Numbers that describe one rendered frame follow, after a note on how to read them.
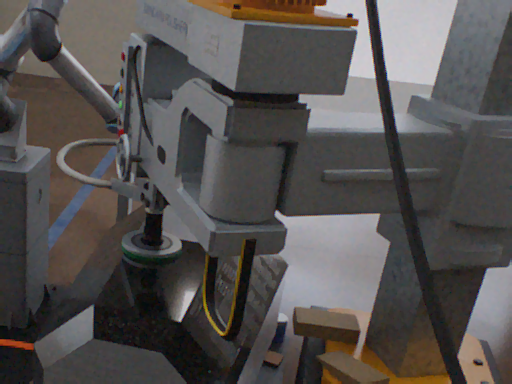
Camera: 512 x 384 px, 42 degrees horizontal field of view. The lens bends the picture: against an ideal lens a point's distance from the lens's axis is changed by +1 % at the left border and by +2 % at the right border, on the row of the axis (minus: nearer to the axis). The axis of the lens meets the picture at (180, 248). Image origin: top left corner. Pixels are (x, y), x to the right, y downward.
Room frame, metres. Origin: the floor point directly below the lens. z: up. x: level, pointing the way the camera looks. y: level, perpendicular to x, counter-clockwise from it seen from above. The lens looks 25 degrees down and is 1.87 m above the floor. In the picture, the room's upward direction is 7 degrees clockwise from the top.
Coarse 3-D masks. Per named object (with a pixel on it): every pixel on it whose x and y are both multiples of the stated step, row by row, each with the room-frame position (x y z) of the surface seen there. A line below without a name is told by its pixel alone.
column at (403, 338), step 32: (480, 0) 1.73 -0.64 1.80; (448, 32) 1.80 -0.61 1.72; (480, 32) 1.70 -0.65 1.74; (448, 64) 1.77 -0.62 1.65; (480, 64) 1.67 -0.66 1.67; (448, 96) 1.74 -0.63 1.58; (480, 96) 1.64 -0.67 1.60; (384, 288) 1.78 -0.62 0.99; (416, 288) 1.66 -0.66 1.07; (448, 288) 1.66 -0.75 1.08; (480, 288) 1.69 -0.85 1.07; (384, 320) 1.74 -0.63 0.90; (416, 320) 1.63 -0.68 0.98; (448, 320) 1.67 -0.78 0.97; (384, 352) 1.71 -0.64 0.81; (416, 352) 1.64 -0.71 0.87
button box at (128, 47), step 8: (128, 48) 2.12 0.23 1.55; (128, 56) 2.11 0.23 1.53; (128, 64) 2.12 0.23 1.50; (128, 72) 2.12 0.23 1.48; (120, 80) 2.18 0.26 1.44; (128, 80) 2.12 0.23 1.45; (128, 88) 2.12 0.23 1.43; (120, 96) 2.17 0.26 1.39; (128, 96) 2.12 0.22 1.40; (128, 104) 2.12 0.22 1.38; (120, 112) 2.16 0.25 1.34; (128, 112) 2.12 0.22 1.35; (128, 120) 2.12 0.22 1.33; (120, 128) 2.14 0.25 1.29
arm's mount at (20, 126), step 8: (16, 104) 3.08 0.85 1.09; (24, 104) 3.08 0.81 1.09; (24, 112) 3.06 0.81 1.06; (24, 120) 3.07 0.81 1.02; (16, 128) 3.00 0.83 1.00; (24, 128) 3.07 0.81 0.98; (0, 136) 2.96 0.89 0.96; (8, 136) 2.97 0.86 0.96; (16, 136) 2.97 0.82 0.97; (24, 136) 3.07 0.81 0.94; (0, 144) 2.94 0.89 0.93; (8, 144) 2.94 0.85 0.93; (16, 144) 2.94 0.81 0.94; (24, 144) 3.07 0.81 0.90; (0, 152) 2.94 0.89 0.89; (8, 152) 2.94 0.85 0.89; (16, 152) 2.96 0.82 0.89; (24, 152) 3.07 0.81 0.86; (0, 160) 2.94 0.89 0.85; (8, 160) 2.94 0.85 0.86; (16, 160) 2.94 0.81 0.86
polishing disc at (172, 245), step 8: (136, 232) 2.19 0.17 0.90; (128, 240) 2.12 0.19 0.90; (136, 240) 2.12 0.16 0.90; (168, 240) 2.15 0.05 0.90; (176, 240) 2.16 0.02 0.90; (128, 248) 2.06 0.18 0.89; (136, 248) 2.06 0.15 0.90; (144, 248) 2.06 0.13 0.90; (152, 248) 2.07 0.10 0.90; (160, 248) 2.08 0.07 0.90; (168, 248) 2.09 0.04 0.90; (176, 248) 2.09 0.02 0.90; (144, 256) 2.02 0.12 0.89; (152, 256) 2.02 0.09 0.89; (160, 256) 2.03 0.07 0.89; (168, 256) 2.05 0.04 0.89
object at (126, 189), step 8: (112, 184) 2.48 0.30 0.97; (120, 184) 2.36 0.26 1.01; (128, 184) 2.25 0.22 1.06; (120, 192) 2.35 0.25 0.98; (128, 192) 2.24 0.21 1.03; (136, 192) 2.14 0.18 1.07; (144, 192) 2.05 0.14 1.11; (136, 200) 2.14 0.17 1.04; (144, 200) 1.92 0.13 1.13; (160, 200) 1.89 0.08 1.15; (160, 208) 1.89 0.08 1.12
